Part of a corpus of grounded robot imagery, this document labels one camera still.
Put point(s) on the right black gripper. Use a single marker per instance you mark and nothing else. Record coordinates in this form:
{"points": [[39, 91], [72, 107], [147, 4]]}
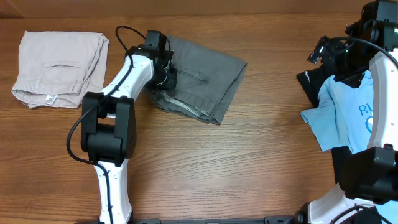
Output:
{"points": [[331, 50]]}

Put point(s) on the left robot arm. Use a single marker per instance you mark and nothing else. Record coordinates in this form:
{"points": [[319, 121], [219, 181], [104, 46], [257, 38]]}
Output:
{"points": [[108, 125]]}

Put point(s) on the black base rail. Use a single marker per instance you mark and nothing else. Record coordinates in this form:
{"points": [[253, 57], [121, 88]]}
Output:
{"points": [[283, 219]]}

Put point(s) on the grey shorts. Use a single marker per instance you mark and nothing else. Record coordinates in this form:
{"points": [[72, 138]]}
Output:
{"points": [[207, 81]]}

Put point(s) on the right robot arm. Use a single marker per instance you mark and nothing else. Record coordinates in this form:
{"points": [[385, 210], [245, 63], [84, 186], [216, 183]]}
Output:
{"points": [[369, 178]]}

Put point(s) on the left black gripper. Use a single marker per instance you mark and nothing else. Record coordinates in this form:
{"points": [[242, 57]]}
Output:
{"points": [[170, 81]]}

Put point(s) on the light blue printed t-shirt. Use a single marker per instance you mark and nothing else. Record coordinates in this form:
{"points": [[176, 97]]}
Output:
{"points": [[344, 116]]}

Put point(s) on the folded beige shorts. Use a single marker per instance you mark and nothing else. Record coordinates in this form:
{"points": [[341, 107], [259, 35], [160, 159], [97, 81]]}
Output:
{"points": [[57, 69]]}

